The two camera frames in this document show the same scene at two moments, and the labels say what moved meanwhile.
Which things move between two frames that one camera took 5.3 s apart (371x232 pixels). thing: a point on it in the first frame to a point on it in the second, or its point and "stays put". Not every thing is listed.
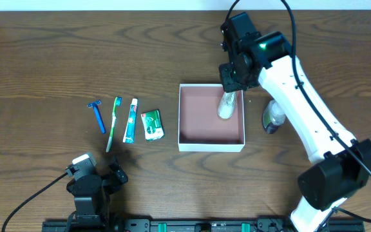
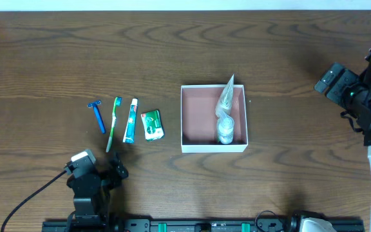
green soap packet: x=153 y=125 stays put
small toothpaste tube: x=129 y=136 stays put
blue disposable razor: x=94 y=105 stays put
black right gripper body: x=231 y=82 to x=343 y=89
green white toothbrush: x=118 y=102 stays put
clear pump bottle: x=274 y=116 to x=225 y=129
